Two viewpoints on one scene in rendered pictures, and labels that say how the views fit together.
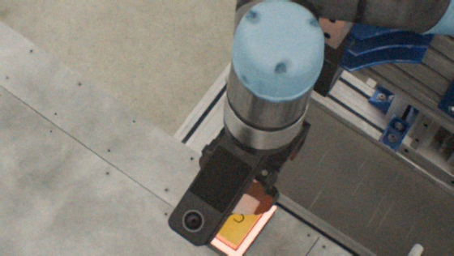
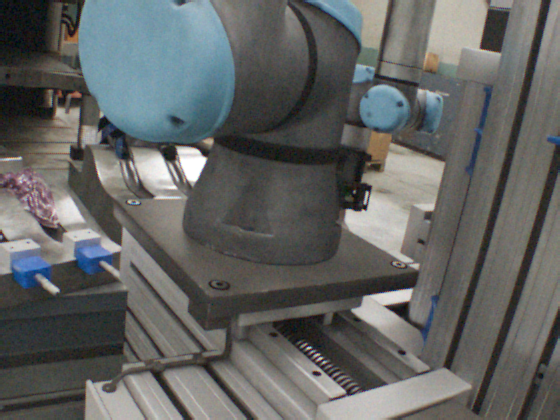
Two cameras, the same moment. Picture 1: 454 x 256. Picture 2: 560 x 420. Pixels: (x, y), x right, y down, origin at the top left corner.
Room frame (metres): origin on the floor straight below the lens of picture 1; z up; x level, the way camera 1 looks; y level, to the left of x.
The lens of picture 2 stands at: (0.83, -1.09, 1.23)
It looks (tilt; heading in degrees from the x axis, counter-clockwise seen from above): 17 degrees down; 117
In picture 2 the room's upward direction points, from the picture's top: 10 degrees clockwise
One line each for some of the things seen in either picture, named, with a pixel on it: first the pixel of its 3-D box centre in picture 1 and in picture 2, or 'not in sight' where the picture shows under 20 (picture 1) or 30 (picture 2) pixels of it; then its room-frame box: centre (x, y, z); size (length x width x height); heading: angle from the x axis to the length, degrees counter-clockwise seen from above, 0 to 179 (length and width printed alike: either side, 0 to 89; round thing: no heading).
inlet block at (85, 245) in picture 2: not in sight; (97, 261); (0.25, -0.50, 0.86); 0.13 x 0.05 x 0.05; 170
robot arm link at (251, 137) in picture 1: (262, 104); (351, 135); (0.44, -0.06, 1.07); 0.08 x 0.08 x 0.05
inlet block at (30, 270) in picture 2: not in sight; (34, 274); (0.23, -0.60, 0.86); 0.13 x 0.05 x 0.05; 170
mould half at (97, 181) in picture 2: not in sight; (154, 188); (0.06, -0.15, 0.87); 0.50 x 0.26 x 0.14; 152
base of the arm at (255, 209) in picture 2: not in sight; (269, 184); (0.58, -0.62, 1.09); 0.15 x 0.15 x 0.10
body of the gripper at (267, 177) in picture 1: (259, 136); (344, 177); (0.44, -0.06, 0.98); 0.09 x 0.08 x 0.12; 152
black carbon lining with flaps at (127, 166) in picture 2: not in sight; (155, 168); (0.07, -0.17, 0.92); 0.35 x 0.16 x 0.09; 152
